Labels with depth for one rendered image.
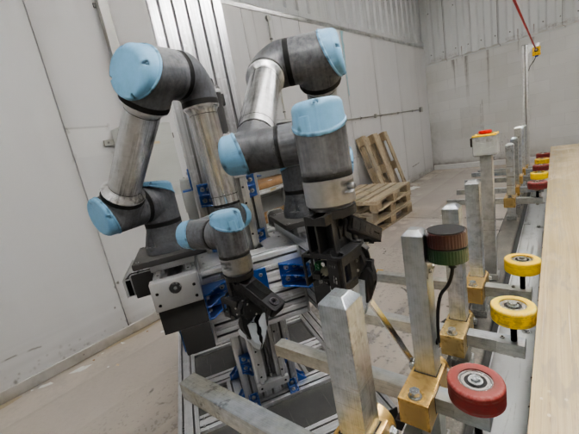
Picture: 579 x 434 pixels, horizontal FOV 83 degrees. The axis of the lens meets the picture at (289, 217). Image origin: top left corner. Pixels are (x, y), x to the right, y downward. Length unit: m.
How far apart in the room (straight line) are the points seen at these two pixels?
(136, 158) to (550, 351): 0.94
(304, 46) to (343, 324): 0.69
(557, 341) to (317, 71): 0.74
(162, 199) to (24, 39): 2.14
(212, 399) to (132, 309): 2.61
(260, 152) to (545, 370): 0.56
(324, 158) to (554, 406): 0.46
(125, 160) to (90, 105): 2.12
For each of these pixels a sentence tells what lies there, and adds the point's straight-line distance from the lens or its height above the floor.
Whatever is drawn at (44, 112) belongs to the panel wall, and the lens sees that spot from 2.94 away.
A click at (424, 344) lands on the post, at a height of 0.93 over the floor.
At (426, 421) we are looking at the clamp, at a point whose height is 0.84.
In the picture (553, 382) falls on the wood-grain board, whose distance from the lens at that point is 0.67.
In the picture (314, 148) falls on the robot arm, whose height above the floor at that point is 1.30.
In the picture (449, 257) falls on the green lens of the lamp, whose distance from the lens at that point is 0.55.
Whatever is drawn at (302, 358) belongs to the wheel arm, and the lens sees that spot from 0.78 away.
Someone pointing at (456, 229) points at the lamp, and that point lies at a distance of 0.56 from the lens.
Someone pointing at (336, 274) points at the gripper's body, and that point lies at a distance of 0.48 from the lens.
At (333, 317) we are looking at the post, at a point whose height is 1.13.
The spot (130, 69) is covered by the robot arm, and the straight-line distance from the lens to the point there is 0.82.
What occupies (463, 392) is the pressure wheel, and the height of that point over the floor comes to 0.91.
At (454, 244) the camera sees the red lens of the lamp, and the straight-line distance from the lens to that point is 0.54.
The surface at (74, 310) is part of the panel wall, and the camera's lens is 3.00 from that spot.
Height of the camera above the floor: 1.31
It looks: 13 degrees down
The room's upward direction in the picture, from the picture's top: 11 degrees counter-clockwise
